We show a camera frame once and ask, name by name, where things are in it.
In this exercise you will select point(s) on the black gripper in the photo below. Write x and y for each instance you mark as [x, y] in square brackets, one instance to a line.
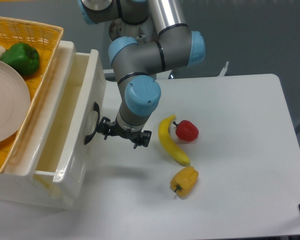
[107, 128]

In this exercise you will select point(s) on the white top drawer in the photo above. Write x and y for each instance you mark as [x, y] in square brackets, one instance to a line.
[64, 159]

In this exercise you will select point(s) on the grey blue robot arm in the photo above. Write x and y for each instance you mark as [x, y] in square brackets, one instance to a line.
[134, 63]

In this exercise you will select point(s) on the white drawer cabinet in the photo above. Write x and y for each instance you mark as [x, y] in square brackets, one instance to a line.
[18, 182]

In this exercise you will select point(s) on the yellow banana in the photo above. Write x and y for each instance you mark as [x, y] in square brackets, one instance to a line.
[169, 145]

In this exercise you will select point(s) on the red bell pepper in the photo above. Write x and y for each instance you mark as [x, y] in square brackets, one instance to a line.
[186, 130]

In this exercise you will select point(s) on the yellow bell pepper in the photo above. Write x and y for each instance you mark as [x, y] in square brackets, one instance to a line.
[184, 181]

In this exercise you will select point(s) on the pink plate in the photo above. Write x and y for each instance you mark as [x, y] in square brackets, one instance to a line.
[14, 101]

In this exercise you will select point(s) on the green bell pepper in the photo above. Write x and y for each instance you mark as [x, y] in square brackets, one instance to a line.
[23, 58]

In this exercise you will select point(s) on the white table clamp bracket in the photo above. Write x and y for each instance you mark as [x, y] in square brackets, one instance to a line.
[224, 70]

